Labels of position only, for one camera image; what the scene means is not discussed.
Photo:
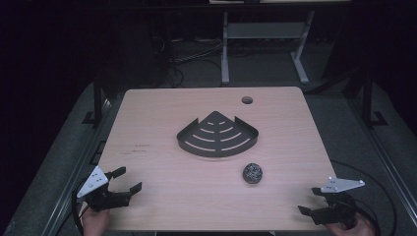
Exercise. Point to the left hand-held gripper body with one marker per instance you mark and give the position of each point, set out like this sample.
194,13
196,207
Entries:
93,182

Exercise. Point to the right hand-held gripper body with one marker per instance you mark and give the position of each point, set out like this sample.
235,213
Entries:
341,185

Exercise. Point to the steel wool scouring ball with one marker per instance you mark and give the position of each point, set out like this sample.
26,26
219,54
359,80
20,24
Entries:
252,173

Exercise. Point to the black metal corner shelf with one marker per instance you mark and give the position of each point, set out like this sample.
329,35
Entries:
215,138

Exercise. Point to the person's left hand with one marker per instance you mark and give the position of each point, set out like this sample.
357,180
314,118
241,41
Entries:
95,223

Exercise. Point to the person's right hand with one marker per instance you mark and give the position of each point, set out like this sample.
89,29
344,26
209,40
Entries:
360,230

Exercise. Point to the aluminium frame rail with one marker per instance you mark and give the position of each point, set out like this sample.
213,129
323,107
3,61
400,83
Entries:
77,170
395,177

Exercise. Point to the black metal post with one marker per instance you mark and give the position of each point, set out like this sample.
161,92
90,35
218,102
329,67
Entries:
97,96
367,98

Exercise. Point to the grey metal desk frame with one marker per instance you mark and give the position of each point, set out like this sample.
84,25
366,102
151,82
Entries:
262,30

